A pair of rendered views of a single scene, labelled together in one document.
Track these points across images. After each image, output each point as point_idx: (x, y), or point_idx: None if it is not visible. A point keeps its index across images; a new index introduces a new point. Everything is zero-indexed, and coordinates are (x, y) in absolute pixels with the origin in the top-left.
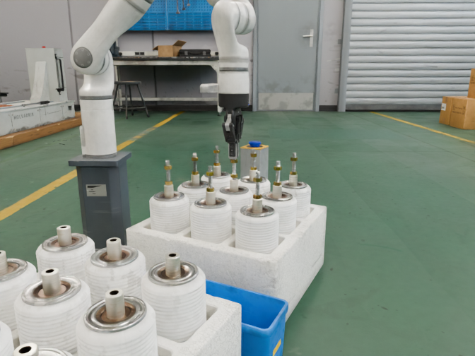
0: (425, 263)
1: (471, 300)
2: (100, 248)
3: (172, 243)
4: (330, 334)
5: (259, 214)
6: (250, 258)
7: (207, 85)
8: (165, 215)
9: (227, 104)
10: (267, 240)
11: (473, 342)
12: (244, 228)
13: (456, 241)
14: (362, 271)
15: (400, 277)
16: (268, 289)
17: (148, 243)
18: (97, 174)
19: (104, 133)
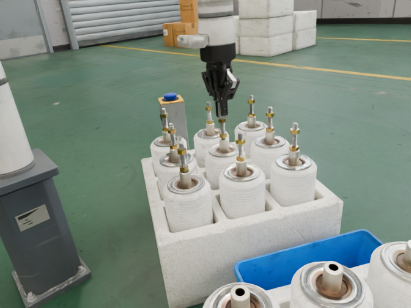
0: (314, 153)
1: (368, 167)
2: (56, 285)
3: (229, 233)
4: None
5: (306, 164)
6: (320, 208)
7: (202, 37)
8: (202, 206)
9: (225, 57)
10: (315, 185)
11: (407, 193)
12: (301, 183)
13: (304, 131)
14: None
15: (318, 170)
16: (334, 228)
17: (196, 246)
18: (30, 196)
19: (19, 135)
